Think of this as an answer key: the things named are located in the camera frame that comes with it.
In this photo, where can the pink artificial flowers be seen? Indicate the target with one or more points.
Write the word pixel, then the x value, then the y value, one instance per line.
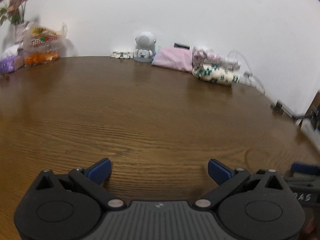
pixel 13 11

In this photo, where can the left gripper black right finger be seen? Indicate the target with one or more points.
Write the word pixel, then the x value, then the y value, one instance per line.
pixel 228 181

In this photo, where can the white letter ornament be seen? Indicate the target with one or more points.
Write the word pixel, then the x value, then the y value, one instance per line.
pixel 122 54

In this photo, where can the clear snack bag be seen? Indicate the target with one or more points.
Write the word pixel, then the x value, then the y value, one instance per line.
pixel 42 45

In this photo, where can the white robot figurine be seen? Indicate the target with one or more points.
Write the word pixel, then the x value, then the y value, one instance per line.
pixel 145 45

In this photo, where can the purple tissue pack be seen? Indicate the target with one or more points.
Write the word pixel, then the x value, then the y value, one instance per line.
pixel 11 59

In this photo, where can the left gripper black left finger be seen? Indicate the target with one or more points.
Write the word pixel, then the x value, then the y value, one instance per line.
pixel 89 180

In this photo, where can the white power strip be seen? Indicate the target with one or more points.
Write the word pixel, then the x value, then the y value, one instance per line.
pixel 248 79

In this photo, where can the pink floral garment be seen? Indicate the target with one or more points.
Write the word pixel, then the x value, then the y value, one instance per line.
pixel 203 56

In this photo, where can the folded pink cloth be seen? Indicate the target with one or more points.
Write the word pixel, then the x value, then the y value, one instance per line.
pixel 173 58

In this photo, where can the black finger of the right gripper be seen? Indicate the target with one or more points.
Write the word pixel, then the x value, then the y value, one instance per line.
pixel 305 168

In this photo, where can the cream green-flower folded cloth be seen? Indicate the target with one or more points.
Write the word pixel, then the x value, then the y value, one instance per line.
pixel 215 74

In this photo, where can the small black box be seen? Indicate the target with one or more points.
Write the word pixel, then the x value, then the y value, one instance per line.
pixel 181 46

